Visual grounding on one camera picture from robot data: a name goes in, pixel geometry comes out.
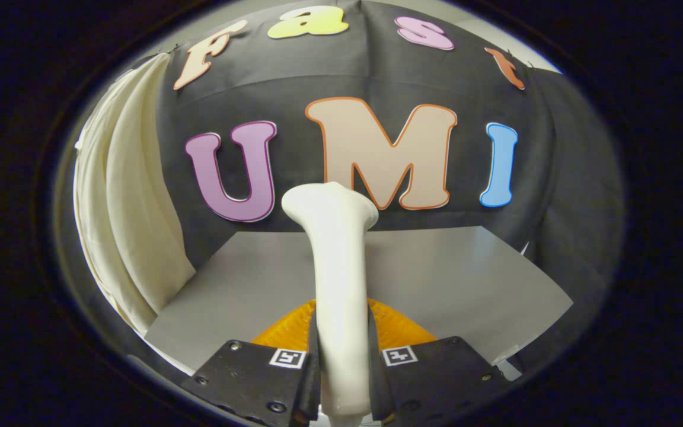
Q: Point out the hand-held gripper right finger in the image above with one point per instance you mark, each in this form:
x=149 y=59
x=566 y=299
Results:
x=436 y=379

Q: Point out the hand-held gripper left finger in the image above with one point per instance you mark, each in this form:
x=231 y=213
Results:
x=258 y=379

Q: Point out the white garment steamer head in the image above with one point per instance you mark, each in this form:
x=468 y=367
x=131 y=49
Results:
x=338 y=267

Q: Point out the cream button-up shirt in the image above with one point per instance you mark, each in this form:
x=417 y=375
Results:
x=134 y=207

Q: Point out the grey and white cabinet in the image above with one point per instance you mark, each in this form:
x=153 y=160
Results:
x=454 y=279

